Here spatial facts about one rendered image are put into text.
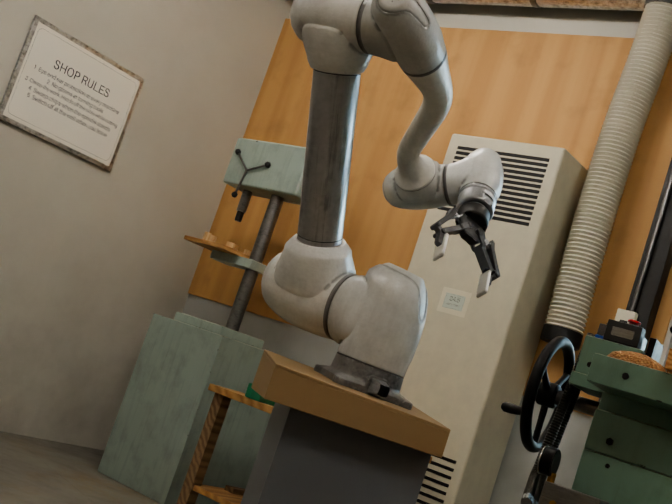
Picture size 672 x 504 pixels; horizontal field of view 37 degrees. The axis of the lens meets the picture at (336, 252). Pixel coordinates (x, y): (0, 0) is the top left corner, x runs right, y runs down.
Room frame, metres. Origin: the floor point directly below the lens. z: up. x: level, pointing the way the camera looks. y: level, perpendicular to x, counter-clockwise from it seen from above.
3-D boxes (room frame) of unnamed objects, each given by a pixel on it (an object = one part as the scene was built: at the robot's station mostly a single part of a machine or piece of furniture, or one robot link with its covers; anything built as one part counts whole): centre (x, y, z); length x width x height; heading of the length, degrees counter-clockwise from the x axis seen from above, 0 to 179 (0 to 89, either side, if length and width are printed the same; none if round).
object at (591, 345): (2.35, -0.70, 0.91); 0.15 x 0.14 x 0.09; 149
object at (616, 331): (2.34, -0.69, 0.99); 0.13 x 0.11 x 0.06; 149
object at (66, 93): (4.39, 1.30, 1.48); 0.64 x 0.02 x 0.46; 142
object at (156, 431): (4.43, 0.31, 0.79); 0.62 x 0.48 x 1.58; 50
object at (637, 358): (2.08, -0.66, 0.91); 0.12 x 0.09 x 0.03; 59
